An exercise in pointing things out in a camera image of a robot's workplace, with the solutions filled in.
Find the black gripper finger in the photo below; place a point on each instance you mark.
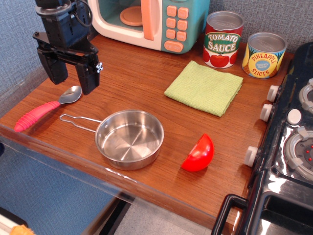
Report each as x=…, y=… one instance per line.
x=89, y=76
x=54, y=67

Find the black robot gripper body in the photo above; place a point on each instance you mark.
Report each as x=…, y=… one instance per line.
x=81, y=51

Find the yellow-green cloth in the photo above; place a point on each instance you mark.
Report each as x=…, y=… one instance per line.
x=204, y=89

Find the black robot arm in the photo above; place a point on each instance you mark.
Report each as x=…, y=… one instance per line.
x=65, y=41

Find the toy microwave oven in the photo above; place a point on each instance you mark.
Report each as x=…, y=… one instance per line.
x=171, y=26

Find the small steel pan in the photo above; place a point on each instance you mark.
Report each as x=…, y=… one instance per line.
x=128, y=139

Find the red plastic half tomato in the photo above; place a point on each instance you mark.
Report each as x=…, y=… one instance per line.
x=200, y=156

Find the tomato sauce can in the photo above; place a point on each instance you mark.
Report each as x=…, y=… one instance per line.
x=222, y=39

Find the orange object bottom left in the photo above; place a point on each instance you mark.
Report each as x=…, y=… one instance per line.
x=21, y=230

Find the pineapple slices can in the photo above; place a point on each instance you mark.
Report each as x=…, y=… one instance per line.
x=264, y=54

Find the white stove knob middle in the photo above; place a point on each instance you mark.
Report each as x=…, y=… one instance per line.
x=265, y=112

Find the white stove knob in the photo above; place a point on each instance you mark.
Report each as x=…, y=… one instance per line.
x=272, y=93
x=250, y=156
x=265, y=112

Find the white stove knob bottom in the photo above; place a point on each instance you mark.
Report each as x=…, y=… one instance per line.
x=250, y=156

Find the white stove knob top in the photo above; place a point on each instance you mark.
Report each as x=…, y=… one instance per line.
x=272, y=93

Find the black toy stove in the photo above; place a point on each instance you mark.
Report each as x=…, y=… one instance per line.
x=280, y=190

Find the spoon with pink handle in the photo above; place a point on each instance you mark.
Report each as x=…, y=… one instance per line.
x=69, y=96

